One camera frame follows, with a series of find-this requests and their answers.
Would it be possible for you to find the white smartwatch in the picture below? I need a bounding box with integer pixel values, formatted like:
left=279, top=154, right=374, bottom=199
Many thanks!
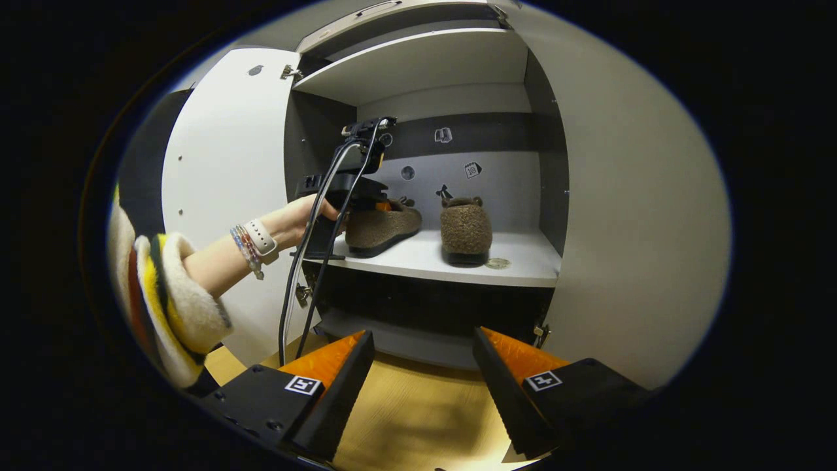
left=243, top=218, right=281, bottom=257

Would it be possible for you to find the beaded bracelet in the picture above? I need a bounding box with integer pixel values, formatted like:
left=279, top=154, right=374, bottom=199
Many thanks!
left=229, top=224, right=265, bottom=281

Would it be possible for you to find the white shoe cabinet door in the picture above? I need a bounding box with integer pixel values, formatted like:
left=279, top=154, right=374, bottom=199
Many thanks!
left=507, top=3, right=732, bottom=392
left=162, top=47, right=303, bottom=367

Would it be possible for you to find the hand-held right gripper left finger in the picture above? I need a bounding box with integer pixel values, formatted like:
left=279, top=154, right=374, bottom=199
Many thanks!
left=203, top=329, right=375, bottom=462

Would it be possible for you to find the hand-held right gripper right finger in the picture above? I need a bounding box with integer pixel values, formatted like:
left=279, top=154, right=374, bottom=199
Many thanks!
left=472, top=326, right=651, bottom=461

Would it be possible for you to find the white shoe cabinet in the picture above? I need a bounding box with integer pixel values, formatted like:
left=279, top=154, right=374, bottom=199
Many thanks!
left=282, top=0, right=570, bottom=372

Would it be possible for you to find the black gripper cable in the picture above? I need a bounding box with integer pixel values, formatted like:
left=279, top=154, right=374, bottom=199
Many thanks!
left=278, top=118, right=388, bottom=367

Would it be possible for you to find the brown fuzzy shoe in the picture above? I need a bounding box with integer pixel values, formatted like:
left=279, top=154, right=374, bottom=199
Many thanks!
left=345, top=196, right=423, bottom=258
left=439, top=195, right=494, bottom=267

